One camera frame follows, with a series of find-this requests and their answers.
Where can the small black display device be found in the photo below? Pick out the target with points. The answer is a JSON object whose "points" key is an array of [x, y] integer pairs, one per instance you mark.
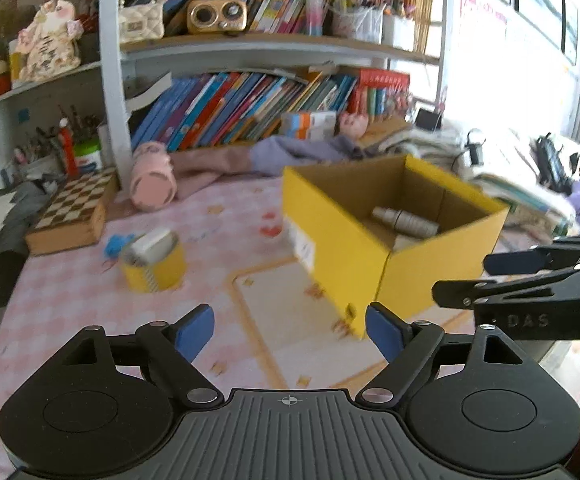
{"points": [[428, 120]]}

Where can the stack of papers and books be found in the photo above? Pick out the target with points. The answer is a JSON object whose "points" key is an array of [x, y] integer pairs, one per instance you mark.
{"points": [[502, 164]]}

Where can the pink cylindrical bottle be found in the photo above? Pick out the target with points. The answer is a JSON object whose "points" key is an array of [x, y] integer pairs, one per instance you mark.
{"points": [[152, 183]]}

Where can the orange white medicine boxes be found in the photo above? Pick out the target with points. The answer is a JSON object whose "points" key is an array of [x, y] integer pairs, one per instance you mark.
{"points": [[315, 126]]}

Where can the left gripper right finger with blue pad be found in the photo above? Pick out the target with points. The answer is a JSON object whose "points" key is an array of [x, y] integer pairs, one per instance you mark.
{"points": [[409, 350]]}

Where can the white power adapter block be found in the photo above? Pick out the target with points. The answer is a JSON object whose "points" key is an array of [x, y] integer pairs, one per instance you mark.
{"points": [[151, 247]]}

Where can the row of colourful books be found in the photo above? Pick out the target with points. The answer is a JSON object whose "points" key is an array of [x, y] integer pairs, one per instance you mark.
{"points": [[223, 108]]}

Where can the pink purple cloth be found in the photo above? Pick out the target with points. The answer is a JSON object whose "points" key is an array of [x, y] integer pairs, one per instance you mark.
{"points": [[197, 169]]}

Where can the white pearl handbag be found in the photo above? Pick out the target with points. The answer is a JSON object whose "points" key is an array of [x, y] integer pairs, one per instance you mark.
{"points": [[140, 23]]}

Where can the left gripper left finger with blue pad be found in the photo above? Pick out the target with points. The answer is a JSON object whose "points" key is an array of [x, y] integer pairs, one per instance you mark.
{"points": [[170, 351]]}

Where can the yellow tape roll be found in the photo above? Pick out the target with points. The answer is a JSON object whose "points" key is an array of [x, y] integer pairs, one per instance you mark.
{"points": [[164, 275]]}

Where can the pink checkered table mat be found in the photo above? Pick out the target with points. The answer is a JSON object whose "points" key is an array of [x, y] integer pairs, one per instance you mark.
{"points": [[274, 325]]}

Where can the red white marker bottle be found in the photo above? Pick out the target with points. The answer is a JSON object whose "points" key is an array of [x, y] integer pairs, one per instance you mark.
{"points": [[66, 138]]}

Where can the green lid white jar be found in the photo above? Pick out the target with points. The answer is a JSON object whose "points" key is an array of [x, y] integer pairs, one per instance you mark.
{"points": [[88, 156]]}

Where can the white blue spray bottle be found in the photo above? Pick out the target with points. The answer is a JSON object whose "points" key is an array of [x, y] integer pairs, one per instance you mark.
{"points": [[404, 222]]}

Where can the blue crumpled object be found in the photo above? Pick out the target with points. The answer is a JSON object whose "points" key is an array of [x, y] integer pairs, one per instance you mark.
{"points": [[115, 244]]}

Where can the pink pig plush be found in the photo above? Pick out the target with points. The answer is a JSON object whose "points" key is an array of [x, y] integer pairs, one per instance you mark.
{"points": [[353, 125]]}

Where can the yellow cardboard box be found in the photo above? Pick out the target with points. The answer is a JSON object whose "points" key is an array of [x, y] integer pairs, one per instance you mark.
{"points": [[351, 256]]}

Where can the lucky cat figurine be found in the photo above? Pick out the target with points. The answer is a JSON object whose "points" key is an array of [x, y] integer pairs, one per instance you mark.
{"points": [[49, 42]]}

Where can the white bookshelf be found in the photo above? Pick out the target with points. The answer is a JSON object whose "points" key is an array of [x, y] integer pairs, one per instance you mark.
{"points": [[198, 54]]}

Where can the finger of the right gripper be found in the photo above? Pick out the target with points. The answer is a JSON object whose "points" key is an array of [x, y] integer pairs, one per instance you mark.
{"points": [[465, 294], [531, 261]]}

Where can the gold retro radio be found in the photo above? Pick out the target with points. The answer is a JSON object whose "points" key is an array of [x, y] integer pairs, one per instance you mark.
{"points": [[217, 17]]}

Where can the wooden chess board box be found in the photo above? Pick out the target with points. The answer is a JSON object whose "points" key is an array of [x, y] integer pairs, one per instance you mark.
{"points": [[75, 216]]}

